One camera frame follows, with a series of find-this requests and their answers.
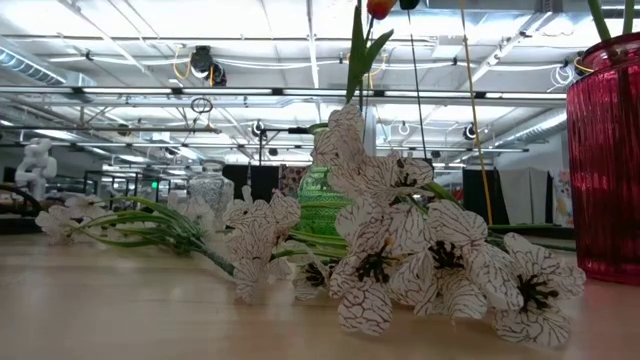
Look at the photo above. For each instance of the orange tulip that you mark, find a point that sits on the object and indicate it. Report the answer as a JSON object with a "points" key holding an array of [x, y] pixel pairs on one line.
{"points": [[356, 60]]}

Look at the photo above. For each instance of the white veined flower bunch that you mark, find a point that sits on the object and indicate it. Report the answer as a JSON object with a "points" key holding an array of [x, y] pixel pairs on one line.
{"points": [[50, 222], [365, 310]]}

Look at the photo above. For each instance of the green glass vase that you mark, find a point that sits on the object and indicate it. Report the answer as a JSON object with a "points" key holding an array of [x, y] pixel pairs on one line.
{"points": [[320, 200]]}

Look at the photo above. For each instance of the red ribbed glass vase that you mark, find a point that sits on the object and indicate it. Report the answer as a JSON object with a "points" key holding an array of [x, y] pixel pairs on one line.
{"points": [[605, 175]]}

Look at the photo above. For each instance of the clear cut glass vase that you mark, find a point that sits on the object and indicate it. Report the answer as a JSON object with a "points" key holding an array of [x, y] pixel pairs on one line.
{"points": [[211, 187]]}

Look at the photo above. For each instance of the black partition panel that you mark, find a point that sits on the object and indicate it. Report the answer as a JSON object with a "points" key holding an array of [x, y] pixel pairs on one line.
{"points": [[260, 180], [472, 192]]}

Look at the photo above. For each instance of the long ceiling light bar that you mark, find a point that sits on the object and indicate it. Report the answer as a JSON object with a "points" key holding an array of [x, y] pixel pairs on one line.
{"points": [[225, 92]]}

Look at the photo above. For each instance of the patterned cloth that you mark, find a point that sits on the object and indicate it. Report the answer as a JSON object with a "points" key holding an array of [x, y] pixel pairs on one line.
{"points": [[292, 180]]}

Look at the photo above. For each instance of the white curtain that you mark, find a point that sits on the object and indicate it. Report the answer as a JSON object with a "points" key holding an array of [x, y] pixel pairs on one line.
{"points": [[525, 185]]}

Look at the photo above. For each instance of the floral poster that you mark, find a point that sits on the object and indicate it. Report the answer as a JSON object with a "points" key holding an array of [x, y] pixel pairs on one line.
{"points": [[562, 200]]}

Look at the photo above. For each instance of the white robot figure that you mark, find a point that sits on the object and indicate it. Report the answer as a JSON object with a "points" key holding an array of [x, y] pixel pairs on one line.
{"points": [[36, 165]]}

